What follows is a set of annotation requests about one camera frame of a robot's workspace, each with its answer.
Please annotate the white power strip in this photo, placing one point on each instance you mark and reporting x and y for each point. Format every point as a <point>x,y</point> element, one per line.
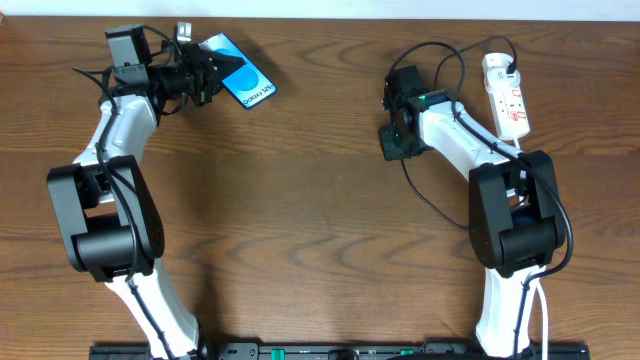
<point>507,104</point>

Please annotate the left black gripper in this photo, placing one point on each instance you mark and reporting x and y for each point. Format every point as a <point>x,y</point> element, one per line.
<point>203,73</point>

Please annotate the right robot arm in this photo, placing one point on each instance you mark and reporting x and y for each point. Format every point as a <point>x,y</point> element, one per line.
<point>515,222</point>

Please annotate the white charger plug adapter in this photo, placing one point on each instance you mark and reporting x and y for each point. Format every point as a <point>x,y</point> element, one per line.
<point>497,62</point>

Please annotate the blue Samsung smartphone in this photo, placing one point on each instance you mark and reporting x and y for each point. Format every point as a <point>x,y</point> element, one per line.
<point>248,85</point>

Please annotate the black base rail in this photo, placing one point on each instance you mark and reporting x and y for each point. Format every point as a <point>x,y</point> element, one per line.
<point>429,350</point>

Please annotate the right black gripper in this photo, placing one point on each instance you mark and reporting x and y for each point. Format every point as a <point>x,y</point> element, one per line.
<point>390,150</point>

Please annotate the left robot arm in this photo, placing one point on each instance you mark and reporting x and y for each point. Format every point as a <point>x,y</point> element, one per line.
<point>107,218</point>

